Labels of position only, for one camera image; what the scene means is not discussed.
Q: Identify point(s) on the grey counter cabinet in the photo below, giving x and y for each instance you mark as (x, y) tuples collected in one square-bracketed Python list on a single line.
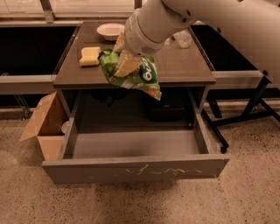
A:
[(175, 67)]

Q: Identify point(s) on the brown cardboard box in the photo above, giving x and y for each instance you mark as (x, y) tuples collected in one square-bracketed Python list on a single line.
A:
[(45, 124)]

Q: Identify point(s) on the grey open drawer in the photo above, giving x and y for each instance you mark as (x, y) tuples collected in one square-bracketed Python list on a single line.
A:
[(118, 143)]

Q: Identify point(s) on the black table leg frame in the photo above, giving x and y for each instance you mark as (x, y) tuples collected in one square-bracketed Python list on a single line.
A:
[(246, 115)]

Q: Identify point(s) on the clear plastic bottle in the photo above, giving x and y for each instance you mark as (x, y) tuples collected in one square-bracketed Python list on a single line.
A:
[(179, 40)]

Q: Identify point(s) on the yellow sponge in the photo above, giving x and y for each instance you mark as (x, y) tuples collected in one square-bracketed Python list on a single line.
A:
[(89, 56)]

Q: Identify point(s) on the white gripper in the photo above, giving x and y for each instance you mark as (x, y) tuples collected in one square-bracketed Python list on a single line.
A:
[(137, 40)]

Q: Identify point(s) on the white ceramic bowl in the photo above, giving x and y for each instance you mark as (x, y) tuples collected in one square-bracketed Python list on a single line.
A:
[(110, 31)]

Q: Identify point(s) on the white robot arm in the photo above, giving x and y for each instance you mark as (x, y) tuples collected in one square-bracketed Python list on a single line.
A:
[(252, 27)]

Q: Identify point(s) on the green rice chip bag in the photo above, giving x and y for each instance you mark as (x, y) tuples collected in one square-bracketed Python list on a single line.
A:
[(145, 78)]

